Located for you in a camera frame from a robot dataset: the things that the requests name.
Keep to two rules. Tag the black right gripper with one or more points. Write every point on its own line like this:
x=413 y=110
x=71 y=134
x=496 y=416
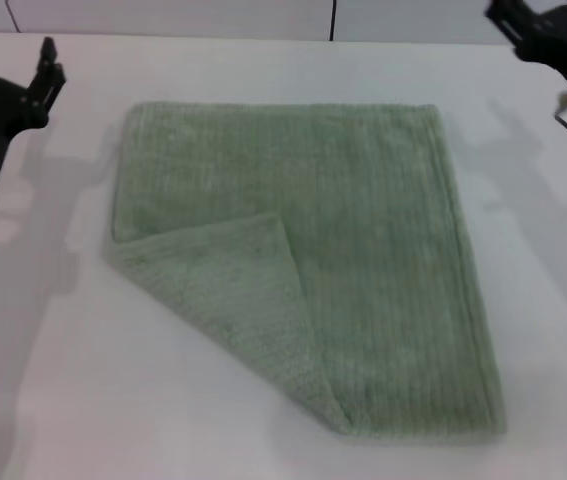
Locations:
x=558 y=35

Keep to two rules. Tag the green ribbed towel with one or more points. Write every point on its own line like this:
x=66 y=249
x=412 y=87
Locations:
x=363 y=240

